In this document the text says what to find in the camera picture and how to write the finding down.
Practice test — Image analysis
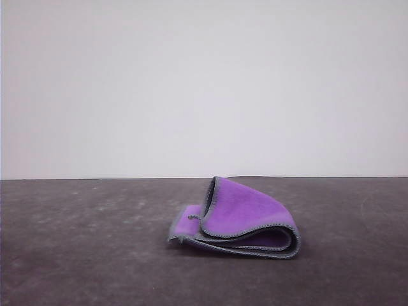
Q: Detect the purple towel with grey hem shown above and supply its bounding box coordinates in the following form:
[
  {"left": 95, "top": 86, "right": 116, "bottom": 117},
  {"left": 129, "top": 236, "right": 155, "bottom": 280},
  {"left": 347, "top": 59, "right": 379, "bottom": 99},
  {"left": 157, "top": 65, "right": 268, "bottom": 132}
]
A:
[{"left": 165, "top": 175, "right": 302, "bottom": 261}]

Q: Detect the grey table cloth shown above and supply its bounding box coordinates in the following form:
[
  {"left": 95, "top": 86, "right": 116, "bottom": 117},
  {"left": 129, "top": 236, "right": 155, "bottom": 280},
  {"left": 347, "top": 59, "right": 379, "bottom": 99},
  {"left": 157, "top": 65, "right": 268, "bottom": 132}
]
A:
[{"left": 0, "top": 175, "right": 408, "bottom": 306}]

